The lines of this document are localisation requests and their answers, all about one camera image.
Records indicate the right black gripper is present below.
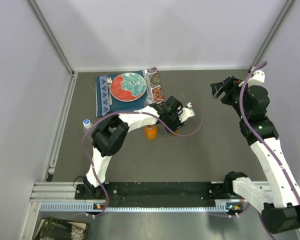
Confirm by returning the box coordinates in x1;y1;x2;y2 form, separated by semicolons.
210;75;253;120

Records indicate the orange bottle cap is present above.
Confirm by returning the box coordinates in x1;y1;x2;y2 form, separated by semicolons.
170;130;179;138

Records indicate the clear bottle orange base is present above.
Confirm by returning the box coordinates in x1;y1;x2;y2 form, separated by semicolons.
143;96;158;141

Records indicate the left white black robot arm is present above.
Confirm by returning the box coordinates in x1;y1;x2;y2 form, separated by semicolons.
83;96;195;199

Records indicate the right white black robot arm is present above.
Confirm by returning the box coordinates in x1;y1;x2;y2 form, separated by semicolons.
210;76;300;234

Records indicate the colourful mandala napkin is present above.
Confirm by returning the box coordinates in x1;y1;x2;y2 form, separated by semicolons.
143;67;165;104

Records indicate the silver knife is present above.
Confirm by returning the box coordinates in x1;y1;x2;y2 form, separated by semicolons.
144;70;153;103

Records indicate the red teal patterned plate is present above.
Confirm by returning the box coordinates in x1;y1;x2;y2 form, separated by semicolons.
110;72;147;102

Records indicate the blue patterned placemat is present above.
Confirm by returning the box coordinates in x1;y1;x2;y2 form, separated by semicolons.
95;67;165;117

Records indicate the silver fork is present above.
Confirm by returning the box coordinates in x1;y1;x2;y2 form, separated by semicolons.
107;76;112;106

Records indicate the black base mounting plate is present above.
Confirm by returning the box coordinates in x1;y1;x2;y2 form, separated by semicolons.
74;181;244;207

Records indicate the floral patterned box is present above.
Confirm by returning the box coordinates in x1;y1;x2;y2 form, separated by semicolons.
33;217;88;240

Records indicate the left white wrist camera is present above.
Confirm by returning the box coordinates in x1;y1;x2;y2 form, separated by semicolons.
177;102;196;123

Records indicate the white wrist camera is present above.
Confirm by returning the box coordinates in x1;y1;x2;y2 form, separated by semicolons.
177;102;196;123
247;70;265;87

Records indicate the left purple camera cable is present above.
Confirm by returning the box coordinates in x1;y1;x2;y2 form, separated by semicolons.
82;102;205;218

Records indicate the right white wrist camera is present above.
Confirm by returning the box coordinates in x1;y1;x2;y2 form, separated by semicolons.
247;70;265;87

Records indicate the grey slotted cable duct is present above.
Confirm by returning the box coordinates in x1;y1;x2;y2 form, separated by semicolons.
40;201;243;213

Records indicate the aluminium frame rail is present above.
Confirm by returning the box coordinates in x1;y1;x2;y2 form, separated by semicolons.
29;181;300;204

